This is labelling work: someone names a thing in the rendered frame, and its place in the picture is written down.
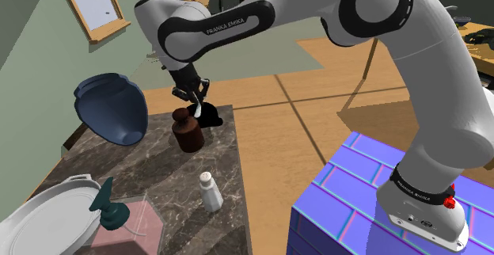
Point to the white oval tray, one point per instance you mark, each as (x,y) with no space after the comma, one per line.
(42,219)

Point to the wooden framed window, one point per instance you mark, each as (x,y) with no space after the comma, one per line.
(96,3)

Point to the brown round bottle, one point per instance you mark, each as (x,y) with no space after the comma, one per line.
(188,133)

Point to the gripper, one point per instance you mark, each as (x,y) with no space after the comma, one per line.
(184,77)

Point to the dark blue vase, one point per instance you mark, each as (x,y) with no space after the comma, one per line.
(112,109)

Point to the purple brick-patterned robot stand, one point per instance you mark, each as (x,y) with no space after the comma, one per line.
(339,192)

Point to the black rounded object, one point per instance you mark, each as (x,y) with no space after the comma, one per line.
(210,117)

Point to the pink soap dispenser teal pump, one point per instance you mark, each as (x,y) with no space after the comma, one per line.
(133,227)

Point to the white spoon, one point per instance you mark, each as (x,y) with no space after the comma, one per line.
(198,109)

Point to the white salt shaker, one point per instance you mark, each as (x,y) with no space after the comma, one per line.
(210,196)

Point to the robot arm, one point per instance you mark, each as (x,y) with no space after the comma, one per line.
(432,76)

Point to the wooden table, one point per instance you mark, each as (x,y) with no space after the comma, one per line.
(480,49)

